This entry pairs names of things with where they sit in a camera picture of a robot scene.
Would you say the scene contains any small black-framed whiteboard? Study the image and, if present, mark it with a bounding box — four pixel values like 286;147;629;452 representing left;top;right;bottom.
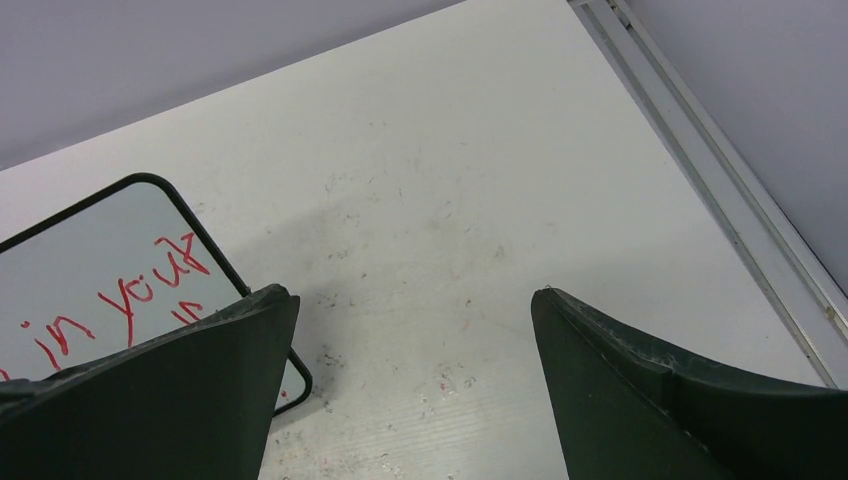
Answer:
0;172;315;419

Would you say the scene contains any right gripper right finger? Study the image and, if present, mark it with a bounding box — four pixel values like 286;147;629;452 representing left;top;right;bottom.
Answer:
531;288;847;479

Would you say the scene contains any aluminium frame rail right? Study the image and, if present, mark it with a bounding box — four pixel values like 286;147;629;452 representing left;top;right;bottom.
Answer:
571;1;847;389

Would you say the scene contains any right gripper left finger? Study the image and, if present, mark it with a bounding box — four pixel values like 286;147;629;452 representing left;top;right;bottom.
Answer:
1;284;300;479

